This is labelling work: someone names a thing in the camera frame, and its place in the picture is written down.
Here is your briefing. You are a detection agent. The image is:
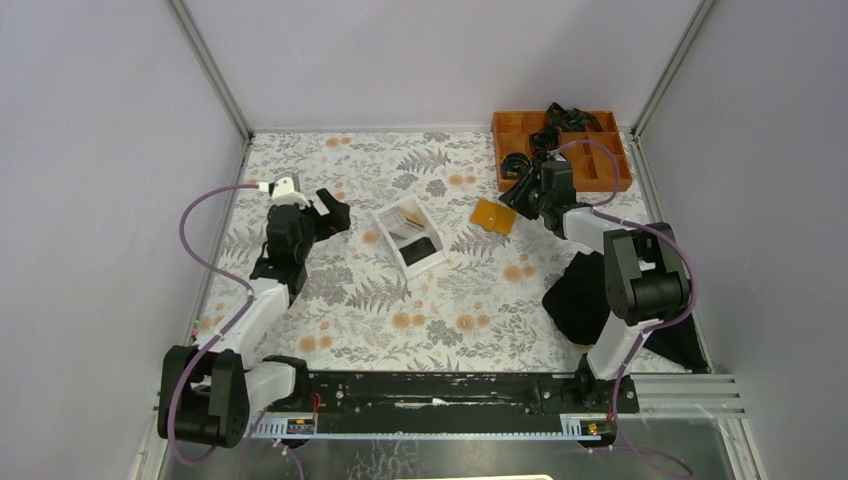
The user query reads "orange wooden divided tray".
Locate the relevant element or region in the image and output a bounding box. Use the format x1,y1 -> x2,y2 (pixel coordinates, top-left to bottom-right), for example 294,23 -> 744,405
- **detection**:
492,110 -> 633,193

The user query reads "blue yellow rolled tie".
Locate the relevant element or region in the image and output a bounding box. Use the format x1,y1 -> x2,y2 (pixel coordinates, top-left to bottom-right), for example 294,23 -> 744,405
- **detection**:
499,152 -> 535,181

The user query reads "floral patterned table mat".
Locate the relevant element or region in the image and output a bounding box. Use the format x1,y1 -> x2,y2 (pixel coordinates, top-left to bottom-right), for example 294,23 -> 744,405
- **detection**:
190,131 -> 690,374

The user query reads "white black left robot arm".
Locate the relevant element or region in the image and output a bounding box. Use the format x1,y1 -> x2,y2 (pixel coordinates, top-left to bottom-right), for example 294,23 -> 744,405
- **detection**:
157,179 -> 351,449

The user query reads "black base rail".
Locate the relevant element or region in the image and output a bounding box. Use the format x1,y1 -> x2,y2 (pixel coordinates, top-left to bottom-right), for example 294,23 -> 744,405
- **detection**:
270,371 -> 640,435

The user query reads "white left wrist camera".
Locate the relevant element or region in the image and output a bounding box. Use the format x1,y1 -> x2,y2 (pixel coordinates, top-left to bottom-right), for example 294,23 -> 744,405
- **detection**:
267,174 -> 309,208

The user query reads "black cloth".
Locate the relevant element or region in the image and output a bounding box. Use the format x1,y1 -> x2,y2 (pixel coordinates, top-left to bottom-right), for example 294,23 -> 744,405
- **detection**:
542,252 -> 708,373

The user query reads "black credit card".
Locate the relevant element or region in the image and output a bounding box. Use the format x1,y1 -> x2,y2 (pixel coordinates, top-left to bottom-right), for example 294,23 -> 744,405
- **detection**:
399,237 -> 437,266

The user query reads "white card box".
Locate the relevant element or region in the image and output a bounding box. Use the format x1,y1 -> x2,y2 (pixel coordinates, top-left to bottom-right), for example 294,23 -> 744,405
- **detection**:
372,195 -> 447,281

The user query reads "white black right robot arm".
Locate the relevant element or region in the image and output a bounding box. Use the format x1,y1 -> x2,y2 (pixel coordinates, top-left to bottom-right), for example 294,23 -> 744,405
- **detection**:
499,161 -> 697,412

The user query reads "yellow leather card holder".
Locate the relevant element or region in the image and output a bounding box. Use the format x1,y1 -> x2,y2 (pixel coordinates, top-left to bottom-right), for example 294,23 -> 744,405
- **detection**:
470,199 -> 517,235

